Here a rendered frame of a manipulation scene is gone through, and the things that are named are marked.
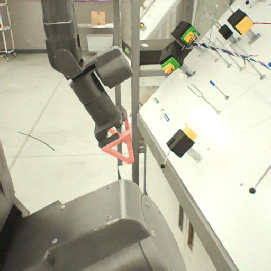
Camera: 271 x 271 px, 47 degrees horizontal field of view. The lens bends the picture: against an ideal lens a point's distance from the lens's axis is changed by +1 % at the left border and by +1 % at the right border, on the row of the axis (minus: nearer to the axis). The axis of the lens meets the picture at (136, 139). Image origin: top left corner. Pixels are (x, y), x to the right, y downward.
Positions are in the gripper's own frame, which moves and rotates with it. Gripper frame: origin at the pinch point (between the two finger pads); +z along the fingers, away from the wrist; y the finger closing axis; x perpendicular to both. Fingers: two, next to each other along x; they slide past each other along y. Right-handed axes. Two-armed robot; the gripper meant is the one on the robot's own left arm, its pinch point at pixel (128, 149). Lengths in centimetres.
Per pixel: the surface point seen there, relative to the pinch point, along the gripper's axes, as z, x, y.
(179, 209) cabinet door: 39.2, 1.5, 21.9
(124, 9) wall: 19, -18, 725
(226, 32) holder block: 2, -42, 51
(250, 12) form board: 2, -55, 60
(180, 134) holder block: 10.6, -11.6, 15.4
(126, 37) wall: 74, 9, 725
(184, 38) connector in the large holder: -3, -29, 58
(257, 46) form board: 7, -46, 39
